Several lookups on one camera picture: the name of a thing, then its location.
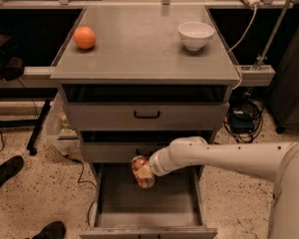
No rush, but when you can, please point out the black cable bundle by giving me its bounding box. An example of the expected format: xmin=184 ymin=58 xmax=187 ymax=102
xmin=222 ymin=97 xmax=266 ymax=144

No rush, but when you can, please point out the grey drawer cabinet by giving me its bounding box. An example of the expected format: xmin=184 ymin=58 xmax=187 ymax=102
xmin=50 ymin=4 xmax=241 ymax=239

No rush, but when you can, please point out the black shoe upper left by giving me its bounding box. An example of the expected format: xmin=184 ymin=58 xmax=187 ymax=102
xmin=0 ymin=155 xmax=24 ymax=188

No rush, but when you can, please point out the white bowl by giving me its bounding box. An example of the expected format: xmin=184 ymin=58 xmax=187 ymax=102
xmin=178 ymin=22 xmax=214 ymax=51

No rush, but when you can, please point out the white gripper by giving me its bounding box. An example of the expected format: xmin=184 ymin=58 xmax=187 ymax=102
xmin=137 ymin=147 xmax=176 ymax=179

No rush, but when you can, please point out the white cable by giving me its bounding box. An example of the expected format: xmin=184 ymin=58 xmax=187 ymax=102
xmin=227 ymin=4 xmax=259 ymax=92

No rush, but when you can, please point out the red coke can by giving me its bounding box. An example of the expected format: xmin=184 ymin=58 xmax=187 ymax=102
xmin=132 ymin=155 xmax=155 ymax=188

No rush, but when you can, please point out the black shoe lower left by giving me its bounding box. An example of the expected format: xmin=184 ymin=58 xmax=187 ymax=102
xmin=27 ymin=221 xmax=67 ymax=239

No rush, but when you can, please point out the bottom grey drawer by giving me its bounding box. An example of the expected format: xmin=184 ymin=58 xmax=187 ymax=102
xmin=80 ymin=163 xmax=217 ymax=239

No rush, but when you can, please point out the clear plastic bag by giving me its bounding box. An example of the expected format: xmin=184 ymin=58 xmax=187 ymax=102
xmin=44 ymin=94 xmax=80 ymax=155

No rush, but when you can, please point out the black shoe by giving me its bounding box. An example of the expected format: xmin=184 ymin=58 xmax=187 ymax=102
xmin=0 ymin=155 xmax=24 ymax=188
xmin=27 ymin=221 xmax=67 ymax=239

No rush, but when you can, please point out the top grey drawer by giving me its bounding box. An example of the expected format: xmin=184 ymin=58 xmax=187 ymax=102
xmin=62 ymin=84 xmax=229 ymax=130

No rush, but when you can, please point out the black table leg stand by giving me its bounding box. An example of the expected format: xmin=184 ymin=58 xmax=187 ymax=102
xmin=0 ymin=100 xmax=51 ymax=156

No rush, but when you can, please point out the black floor cable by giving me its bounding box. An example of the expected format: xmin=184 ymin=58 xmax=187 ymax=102
xmin=65 ymin=154 xmax=98 ymax=227

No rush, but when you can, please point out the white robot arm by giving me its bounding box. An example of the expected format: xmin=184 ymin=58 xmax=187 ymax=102
xmin=132 ymin=136 xmax=299 ymax=239

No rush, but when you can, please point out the orange fruit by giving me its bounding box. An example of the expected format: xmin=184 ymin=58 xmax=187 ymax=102
xmin=74 ymin=26 xmax=96 ymax=50

